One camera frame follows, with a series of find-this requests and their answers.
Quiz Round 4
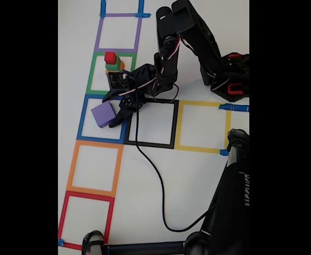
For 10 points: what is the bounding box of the large purple cube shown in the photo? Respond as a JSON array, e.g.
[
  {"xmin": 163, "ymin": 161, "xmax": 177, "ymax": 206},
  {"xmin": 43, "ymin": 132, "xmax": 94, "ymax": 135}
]
[{"xmin": 90, "ymin": 102, "xmax": 116, "ymax": 129}]

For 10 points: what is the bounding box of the orange cube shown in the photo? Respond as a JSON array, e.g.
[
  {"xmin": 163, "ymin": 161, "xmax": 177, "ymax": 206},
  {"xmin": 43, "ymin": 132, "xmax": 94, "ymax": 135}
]
[{"xmin": 104, "ymin": 61, "xmax": 125, "ymax": 77}]

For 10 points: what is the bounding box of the green cube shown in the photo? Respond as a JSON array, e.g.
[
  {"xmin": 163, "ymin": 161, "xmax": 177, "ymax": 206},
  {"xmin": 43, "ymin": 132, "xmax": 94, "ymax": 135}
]
[{"xmin": 105, "ymin": 57, "xmax": 120, "ymax": 72}]

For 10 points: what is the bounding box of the red table clamp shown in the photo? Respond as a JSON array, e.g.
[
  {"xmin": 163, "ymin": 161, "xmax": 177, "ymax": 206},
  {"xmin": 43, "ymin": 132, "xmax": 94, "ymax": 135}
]
[{"xmin": 227, "ymin": 83, "xmax": 244, "ymax": 96}]

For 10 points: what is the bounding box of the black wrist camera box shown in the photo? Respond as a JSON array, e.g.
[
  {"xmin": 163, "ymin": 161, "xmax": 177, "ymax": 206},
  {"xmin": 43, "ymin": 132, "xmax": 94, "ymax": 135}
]
[{"xmin": 107, "ymin": 70, "xmax": 132, "ymax": 91}]

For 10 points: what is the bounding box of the green square frame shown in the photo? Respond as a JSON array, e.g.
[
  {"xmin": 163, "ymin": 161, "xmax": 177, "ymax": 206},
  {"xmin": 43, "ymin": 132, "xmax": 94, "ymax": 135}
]
[{"xmin": 85, "ymin": 52, "xmax": 137, "ymax": 97}]

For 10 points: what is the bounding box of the blue square frame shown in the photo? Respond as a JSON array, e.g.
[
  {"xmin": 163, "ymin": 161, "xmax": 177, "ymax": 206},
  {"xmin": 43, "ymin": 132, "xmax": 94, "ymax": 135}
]
[{"xmin": 77, "ymin": 94, "xmax": 131, "ymax": 144}]

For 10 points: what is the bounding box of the black square frame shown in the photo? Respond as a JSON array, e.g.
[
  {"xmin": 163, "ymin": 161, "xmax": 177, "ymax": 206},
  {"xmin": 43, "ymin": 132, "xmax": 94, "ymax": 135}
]
[{"xmin": 123, "ymin": 97, "xmax": 179, "ymax": 149}]

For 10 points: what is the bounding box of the purple square frame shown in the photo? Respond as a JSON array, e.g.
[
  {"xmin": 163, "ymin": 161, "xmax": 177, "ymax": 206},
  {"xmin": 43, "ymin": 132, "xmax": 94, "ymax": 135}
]
[{"xmin": 94, "ymin": 13, "xmax": 142, "ymax": 53}]

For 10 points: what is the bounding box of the orange square frame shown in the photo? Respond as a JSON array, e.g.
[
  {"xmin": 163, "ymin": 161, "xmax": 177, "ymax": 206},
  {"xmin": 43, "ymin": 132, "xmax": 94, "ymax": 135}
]
[{"xmin": 66, "ymin": 140, "xmax": 124, "ymax": 198}]

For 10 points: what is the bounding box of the yellow square frame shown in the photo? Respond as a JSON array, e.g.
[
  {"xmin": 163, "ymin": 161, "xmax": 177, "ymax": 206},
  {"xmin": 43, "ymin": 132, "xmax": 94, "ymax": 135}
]
[{"xmin": 174, "ymin": 100, "xmax": 232, "ymax": 154}]

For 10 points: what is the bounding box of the black camera cable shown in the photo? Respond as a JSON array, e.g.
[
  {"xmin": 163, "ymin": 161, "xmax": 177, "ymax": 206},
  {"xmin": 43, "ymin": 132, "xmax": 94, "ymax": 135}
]
[{"xmin": 135, "ymin": 82, "xmax": 212, "ymax": 233}]

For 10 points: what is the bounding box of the red square frame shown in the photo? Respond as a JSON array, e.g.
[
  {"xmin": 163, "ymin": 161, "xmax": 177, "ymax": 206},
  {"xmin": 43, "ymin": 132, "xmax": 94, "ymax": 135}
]
[{"xmin": 57, "ymin": 190, "xmax": 115, "ymax": 251}]

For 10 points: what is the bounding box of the black camera tripod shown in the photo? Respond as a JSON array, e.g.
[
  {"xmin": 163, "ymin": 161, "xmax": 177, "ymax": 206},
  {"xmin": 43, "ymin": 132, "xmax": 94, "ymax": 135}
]
[{"xmin": 81, "ymin": 129, "xmax": 250, "ymax": 255}]

